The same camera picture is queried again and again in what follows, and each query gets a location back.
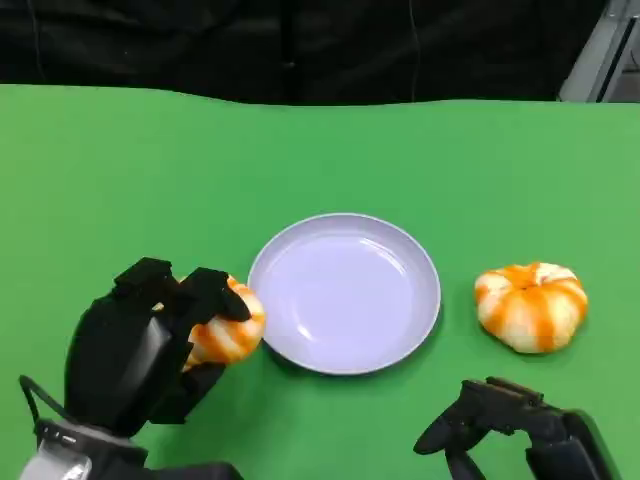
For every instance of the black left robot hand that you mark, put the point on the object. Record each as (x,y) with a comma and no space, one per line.
(120,355)

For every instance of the green cloth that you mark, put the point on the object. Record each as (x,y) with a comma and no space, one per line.
(150,200)

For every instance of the lilac plate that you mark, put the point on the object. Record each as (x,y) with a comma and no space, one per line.
(345,295)

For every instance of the orange white toy bread roll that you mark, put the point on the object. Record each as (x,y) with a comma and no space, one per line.
(230,337)
(530,310)

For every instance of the black backdrop curtain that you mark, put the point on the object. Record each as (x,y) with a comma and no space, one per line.
(250,45)

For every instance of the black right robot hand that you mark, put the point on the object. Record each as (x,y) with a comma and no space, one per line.
(505,410)

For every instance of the grey metal frame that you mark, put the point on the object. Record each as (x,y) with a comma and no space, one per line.
(607,60)

